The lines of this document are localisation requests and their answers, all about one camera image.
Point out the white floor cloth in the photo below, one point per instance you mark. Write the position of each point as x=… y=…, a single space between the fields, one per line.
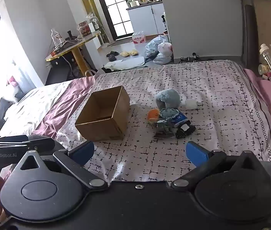
x=125 y=63

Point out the white and red plastic bag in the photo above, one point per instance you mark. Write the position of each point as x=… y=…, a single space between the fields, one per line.
x=165 y=48

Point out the black low cabinet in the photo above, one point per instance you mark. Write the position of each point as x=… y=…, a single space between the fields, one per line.
x=56 y=73

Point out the red snack box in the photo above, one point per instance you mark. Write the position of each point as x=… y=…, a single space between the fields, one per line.
x=84 y=29

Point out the black spray bottle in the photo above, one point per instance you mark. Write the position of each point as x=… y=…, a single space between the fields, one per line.
x=163 y=21

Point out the pair of yellow slippers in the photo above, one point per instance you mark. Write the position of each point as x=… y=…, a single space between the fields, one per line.
x=128 y=52

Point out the pink pillow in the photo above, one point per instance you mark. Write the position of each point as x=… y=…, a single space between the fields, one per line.
x=269 y=93

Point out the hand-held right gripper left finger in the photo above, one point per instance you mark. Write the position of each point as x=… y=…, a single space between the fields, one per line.
x=84 y=152

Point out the mauve bed sheet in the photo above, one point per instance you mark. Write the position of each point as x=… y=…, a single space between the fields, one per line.
x=58 y=110

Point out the grey-blue plastic bag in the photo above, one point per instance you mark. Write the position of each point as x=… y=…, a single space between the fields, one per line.
x=154 y=45

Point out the clear water bottle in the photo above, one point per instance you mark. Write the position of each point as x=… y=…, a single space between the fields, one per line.
x=55 y=37

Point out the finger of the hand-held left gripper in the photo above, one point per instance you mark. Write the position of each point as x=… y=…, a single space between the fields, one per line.
x=43 y=142

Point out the white desk fan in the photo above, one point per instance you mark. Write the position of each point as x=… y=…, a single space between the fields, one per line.
x=94 y=23

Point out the white fluffy pompom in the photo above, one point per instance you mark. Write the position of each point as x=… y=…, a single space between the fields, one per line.
x=190 y=103

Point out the pink and white plush toy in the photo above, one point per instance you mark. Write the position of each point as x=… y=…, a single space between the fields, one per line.
x=13 y=86

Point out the orange plush toy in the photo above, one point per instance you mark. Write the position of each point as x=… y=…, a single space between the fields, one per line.
x=153 y=115

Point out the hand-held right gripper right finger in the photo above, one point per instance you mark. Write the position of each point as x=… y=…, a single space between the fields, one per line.
x=197 y=155

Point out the black-framed glass door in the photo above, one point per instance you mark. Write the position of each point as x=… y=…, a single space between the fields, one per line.
x=116 y=7

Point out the pale translucent plastic bag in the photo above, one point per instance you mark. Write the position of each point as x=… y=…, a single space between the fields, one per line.
x=162 y=58

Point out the black soft toy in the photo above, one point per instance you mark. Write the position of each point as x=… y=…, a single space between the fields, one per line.
x=185 y=130

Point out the white kitchen cabinet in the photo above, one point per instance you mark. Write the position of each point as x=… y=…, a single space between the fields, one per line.
x=147 y=19

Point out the white floral duvet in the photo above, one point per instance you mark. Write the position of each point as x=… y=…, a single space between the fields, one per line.
x=30 y=110

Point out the clear bottle with white cap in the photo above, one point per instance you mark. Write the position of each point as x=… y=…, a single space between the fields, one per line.
x=268 y=57

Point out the pair of black slippers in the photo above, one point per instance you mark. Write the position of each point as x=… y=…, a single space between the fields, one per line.
x=112 y=55

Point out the blue frilly cloth toy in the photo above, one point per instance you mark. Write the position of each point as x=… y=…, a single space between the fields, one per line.
x=168 y=115

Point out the blue and white soft pouch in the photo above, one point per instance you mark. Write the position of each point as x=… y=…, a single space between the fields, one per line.
x=181 y=120

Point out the pack of water bottles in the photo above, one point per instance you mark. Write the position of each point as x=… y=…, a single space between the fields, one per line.
x=139 y=38

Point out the yellow-edged round table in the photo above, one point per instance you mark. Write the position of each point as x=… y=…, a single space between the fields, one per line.
x=73 y=48

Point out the grey fluffy plush toy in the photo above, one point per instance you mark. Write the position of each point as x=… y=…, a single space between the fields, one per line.
x=167 y=98

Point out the brown cardboard box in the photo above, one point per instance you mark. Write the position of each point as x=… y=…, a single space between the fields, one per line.
x=106 y=122

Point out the black dumbbells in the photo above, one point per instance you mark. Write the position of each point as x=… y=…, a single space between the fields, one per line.
x=190 y=58

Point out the black-patterned pink blanket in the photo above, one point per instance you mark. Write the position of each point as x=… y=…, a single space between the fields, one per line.
x=209 y=95

